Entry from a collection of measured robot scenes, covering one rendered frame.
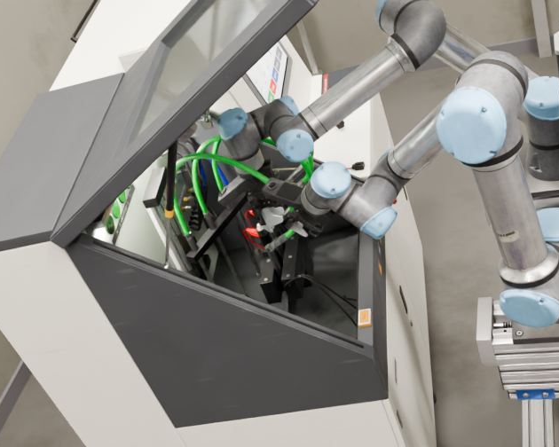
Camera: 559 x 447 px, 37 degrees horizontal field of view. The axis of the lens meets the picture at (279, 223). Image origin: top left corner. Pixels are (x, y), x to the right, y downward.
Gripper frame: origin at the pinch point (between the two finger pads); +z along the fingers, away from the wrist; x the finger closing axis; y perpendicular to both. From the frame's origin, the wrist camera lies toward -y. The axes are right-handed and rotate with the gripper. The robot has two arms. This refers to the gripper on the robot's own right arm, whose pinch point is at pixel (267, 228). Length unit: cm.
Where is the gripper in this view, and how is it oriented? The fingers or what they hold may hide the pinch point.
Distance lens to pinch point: 221.6
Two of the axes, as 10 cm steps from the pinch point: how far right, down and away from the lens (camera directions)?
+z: 3.1, 7.5, 5.8
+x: 0.8, -6.3, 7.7
